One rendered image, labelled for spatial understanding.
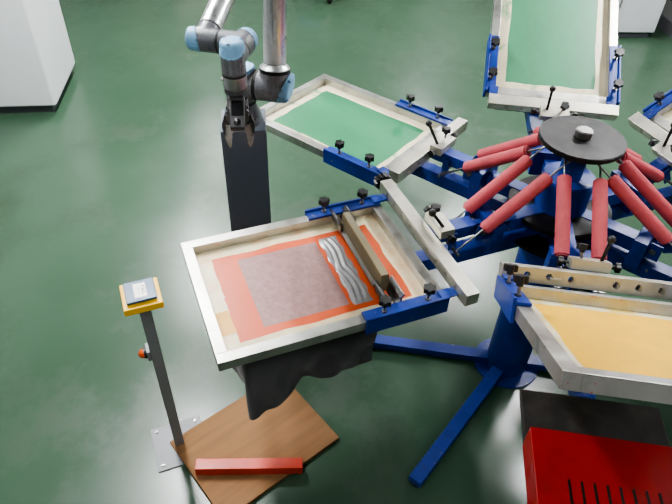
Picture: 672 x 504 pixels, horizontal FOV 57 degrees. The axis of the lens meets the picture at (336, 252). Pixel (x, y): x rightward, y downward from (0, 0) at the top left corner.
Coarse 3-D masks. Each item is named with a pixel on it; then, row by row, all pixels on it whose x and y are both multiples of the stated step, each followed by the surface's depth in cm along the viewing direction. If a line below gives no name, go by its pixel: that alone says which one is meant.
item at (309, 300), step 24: (384, 264) 224; (264, 288) 213; (288, 288) 213; (312, 288) 214; (336, 288) 214; (240, 312) 204; (264, 312) 205; (288, 312) 205; (312, 312) 205; (336, 312) 206; (240, 336) 197
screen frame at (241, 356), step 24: (360, 216) 244; (384, 216) 239; (192, 240) 225; (216, 240) 226; (240, 240) 229; (192, 264) 216; (408, 264) 223; (216, 336) 192; (288, 336) 193; (312, 336) 193; (336, 336) 197; (216, 360) 186; (240, 360) 187
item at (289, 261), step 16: (304, 240) 232; (368, 240) 233; (240, 256) 225; (256, 256) 225; (272, 256) 225; (288, 256) 225; (304, 256) 226; (320, 256) 226; (352, 256) 226; (384, 256) 227; (224, 272) 218; (240, 272) 218; (256, 272) 219; (272, 272) 219; (288, 272) 219; (304, 272) 219; (320, 272) 220; (224, 288) 212; (240, 288) 213; (256, 288) 213
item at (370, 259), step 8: (344, 216) 228; (344, 224) 229; (352, 224) 224; (352, 232) 222; (360, 232) 220; (352, 240) 225; (360, 240) 217; (360, 248) 218; (368, 248) 214; (360, 256) 220; (368, 256) 212; (376, 256) 211; (368, 264) 214; (376, 264) 208; (376, 272) 208; (384, 272) 205; (376, 280) 210; (384, 280) 206; (384, 288) 209
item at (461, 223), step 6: (468, 216) 232; (450, 222) 229; (456, 222) 229; (462, 222) 229; (468, 222) 230; (456, 228) 227; (462, 228) 227; (468, 228) 229; (474, 228) 230; (462, 234) 229; (468, 234) 231; (444, 240) 228
